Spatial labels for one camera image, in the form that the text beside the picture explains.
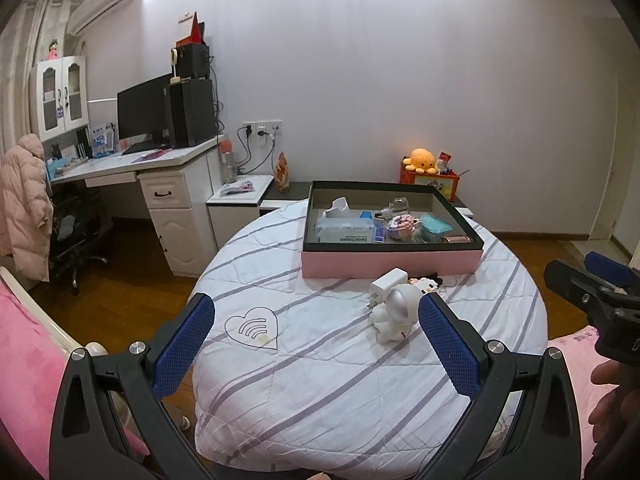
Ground person's right hand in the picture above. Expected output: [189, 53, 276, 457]
[589, 360, 640, 443]

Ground black speaker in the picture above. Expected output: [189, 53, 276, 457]
[177, 43, 211, 81]

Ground white astronaut figure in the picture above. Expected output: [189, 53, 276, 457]
[369, 284, 426, 346]

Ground pink printed blanket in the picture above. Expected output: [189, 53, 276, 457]
[547, 325, 613, 411]

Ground black top low cabinet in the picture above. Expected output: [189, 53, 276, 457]
[260, 181, 473, 218]

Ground pink block flower toy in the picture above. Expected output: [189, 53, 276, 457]
[387, 214, 421, 238]

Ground bottle with orange cap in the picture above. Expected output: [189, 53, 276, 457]
[220, 139, 238, 184]

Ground black office chair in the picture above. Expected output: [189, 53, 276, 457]
[47, 190, 108, 296]

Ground clear plastic floss box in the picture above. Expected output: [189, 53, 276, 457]
[316, 217, 375, 245]

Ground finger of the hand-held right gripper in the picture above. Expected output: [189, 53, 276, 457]
[544, 259, 618, 323]
[585, 251, 640, 291]

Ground orange printed storage box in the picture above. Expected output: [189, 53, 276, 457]
[399, 165, 460, 202]

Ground pink bed blanket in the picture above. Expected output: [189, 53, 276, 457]
[0, 280, 151, 480]

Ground white bedside cabinet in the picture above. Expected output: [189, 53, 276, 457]
[206, 174, 275, 253]

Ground black keyboard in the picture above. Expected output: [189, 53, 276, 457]
[122, 141, 168, 155]

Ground white glass door cabinet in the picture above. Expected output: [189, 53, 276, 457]
[29, 55, 91, 142]

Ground blue white box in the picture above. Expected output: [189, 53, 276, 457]
[90, 121, 117, 158]

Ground pink puffer jacket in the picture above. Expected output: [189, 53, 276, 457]
[0, 133, 53, 281]

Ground white air conditioner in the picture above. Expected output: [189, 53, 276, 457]
[66, 0, 132, 36]

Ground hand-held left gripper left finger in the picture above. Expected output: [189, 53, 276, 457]
[49, 292, 217, 480]

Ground white desk with drawers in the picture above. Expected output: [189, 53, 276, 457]
[47, 135, 226, 278]

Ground orange octopus plush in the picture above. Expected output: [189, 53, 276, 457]
[404, 148, 440, 175]

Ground white wall outlet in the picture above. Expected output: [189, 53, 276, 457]
[242, 120, 283, 137]

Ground pink box with dark rim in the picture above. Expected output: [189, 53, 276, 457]
[301, 180, 485, 279]

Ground cream curtain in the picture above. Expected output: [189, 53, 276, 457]
[0, 0, 68, 156]

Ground black power cables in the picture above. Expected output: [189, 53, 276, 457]
[235, 127, 278, 173]

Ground white charger adapter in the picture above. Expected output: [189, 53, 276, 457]
[364, 268, 410, 311]

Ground black computer tower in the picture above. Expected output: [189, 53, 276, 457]
[169, 77, 217, 148]

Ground orange figurine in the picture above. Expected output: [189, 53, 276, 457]
[276, 151, 292, 193]

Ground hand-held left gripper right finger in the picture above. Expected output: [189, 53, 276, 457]
[417, 291, 583, 480]

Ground black computer monitor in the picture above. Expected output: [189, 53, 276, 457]
[116, 73, 173, 145]

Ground white bed frame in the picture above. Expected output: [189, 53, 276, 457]
[0, 265, 191, 431]

